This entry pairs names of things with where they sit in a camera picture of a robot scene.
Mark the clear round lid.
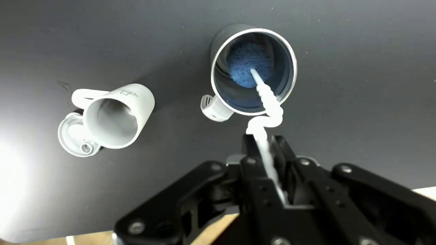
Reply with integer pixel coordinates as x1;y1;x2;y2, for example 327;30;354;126
56;111;102;158

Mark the white brush with blue sponge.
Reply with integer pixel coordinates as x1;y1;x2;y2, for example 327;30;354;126
225;41;292;207

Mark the silver metal bottle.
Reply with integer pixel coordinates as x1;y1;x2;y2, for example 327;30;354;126
199;23;300;124

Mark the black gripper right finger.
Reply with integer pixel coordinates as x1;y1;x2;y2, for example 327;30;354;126
271;135;436;245

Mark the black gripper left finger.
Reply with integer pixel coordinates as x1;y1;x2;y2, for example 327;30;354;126
113;133;289;245

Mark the white ceramic mug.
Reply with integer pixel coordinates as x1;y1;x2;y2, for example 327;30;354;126
71;80;157;151

